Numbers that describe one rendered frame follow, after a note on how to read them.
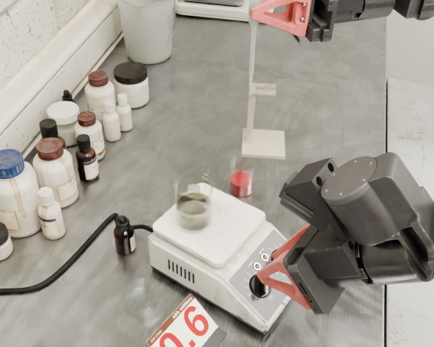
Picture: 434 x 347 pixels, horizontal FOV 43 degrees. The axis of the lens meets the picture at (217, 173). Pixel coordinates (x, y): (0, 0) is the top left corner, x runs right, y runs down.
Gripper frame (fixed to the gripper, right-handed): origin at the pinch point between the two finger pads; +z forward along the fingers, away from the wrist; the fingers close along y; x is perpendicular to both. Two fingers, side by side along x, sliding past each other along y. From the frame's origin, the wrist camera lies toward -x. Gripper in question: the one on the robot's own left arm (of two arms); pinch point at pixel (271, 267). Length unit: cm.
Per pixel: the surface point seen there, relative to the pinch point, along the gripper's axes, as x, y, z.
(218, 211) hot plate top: -5.2, -7.7, 12.4
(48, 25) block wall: -44, -26, 49
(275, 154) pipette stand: -2.0, -32.9, 21.0
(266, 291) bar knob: 4.6, -1.6, 5.4
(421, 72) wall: 28, -156, 51
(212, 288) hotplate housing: 1.5, 1.0, 11.5
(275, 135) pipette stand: -3.9, -38.0, 23.2
